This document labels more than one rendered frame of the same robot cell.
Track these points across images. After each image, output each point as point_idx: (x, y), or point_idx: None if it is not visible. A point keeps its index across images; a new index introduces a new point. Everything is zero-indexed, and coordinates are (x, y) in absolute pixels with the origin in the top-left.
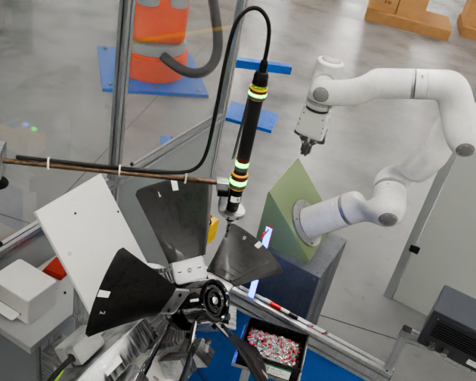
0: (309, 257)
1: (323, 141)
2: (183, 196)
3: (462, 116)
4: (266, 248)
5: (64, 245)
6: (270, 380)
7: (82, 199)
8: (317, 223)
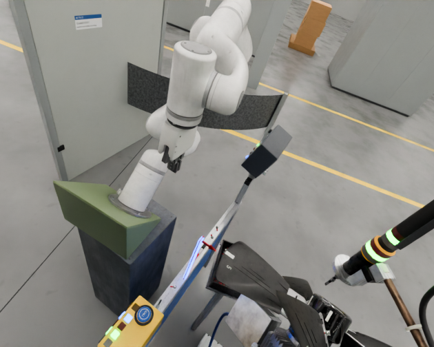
0: (158, 217)
1: None
2: (307, 336)
3: (247, 34)
4: (229, 248)
5: None
6: (190, 277)
7: None
8: (150, 197)
